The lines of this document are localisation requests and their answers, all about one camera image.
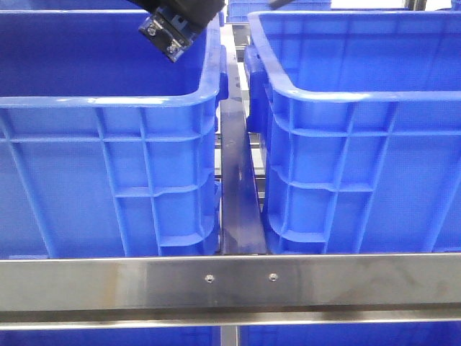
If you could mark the steel divider bar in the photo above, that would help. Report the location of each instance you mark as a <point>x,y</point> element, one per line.
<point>241,221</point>

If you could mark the stainless steel front rail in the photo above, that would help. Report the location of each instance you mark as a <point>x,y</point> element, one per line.
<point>229,290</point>

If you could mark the black gripper with screws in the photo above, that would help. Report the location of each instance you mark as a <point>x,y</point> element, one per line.
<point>174,25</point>

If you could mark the blue destination bin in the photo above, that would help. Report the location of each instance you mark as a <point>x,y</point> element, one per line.
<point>359,118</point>

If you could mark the blue source bin with buttons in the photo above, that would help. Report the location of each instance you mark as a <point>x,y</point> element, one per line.
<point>107,147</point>

